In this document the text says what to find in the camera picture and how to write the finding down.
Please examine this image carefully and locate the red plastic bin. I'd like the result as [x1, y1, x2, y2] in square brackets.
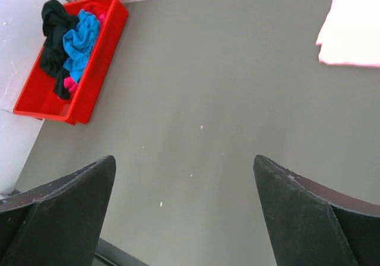
[13, 0, 128, 125]

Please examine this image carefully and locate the blue t shirt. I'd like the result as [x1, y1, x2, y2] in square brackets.
[62, 9, 102, 83]

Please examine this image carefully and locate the black t shirt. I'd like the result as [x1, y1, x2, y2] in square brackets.
[39, 0, 79, 100]

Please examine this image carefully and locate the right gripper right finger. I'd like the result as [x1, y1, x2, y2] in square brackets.
[253, 155, 379, 265]

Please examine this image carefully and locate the pink t shirt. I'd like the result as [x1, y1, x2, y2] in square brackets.
[316, 0, 379, 68]

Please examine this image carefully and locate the magenta t shirt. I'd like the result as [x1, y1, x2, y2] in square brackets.
[63, 12, 107, 91]

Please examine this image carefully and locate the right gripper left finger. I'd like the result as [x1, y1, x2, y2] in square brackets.
[1, 156, 116, 265]

